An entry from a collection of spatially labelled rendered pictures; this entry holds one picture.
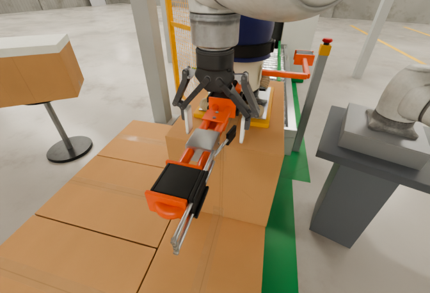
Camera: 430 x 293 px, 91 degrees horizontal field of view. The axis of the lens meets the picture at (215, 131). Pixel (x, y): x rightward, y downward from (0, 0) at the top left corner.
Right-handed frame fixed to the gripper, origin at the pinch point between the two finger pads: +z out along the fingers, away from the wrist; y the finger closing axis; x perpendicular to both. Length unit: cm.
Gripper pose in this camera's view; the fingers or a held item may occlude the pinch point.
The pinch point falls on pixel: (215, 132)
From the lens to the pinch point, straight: 52.2
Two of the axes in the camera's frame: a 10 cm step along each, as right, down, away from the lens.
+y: -9.6, -1.6, 2.2
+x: -2.7, 5.6, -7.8
